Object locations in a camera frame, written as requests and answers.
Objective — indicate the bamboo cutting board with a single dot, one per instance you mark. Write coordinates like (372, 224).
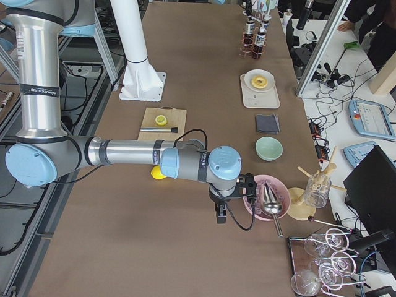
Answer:
(175, 118)

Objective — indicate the pink bowl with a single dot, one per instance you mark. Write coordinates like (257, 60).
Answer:
(279, 190)

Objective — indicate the clear glass jar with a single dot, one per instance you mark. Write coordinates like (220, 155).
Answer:
(317, 190)

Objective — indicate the copper wire bottle rack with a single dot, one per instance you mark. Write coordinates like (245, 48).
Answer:
(254, 36)

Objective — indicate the black monitor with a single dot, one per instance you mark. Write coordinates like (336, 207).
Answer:
(371, 190)

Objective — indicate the right tea bottle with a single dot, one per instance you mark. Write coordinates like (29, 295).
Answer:
(264, 28)

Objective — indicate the cream rabbit tray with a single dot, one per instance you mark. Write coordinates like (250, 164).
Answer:
(256, 99)

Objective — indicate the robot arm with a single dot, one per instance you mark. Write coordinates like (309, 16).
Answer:
(44, 151)

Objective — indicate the lower whole lemon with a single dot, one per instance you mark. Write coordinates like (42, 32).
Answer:
(156, 173)

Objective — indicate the mint green bowl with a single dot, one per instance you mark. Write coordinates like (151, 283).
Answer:
(268, 148)

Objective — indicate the tea bottle white cap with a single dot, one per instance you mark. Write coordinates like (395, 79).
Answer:
(248, 33)

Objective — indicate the half lemon slice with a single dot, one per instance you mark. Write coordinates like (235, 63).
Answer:
(161, 120)

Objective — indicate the dark wooden glass tray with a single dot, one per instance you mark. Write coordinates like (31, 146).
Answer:
(302, 252)

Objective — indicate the blue teach pendant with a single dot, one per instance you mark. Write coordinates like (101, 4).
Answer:
(370, 119)
(354, 154)

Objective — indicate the steel muddler cylinder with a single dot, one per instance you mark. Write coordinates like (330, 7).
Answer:
(160, 129)

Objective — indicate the middle tea bottle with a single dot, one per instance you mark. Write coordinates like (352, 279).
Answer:
(259, 43)

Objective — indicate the wooden mug tree stand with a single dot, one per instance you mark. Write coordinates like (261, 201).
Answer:
(299, 210)

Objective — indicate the glazed ring donut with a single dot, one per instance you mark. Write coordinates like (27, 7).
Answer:
(259, 82)

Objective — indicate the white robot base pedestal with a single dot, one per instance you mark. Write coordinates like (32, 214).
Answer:
(141, 82)

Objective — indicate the aluminium frame post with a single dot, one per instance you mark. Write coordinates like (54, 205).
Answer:
(324, 39)

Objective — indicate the white round plate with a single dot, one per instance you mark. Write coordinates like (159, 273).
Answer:
(250, 74)

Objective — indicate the metal ice scoop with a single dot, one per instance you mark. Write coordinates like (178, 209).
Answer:
(271, 206)

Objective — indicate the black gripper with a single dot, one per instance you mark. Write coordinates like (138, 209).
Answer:
(217, 198)

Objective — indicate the grey folded cloth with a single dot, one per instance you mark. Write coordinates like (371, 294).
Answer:
(267, 124)

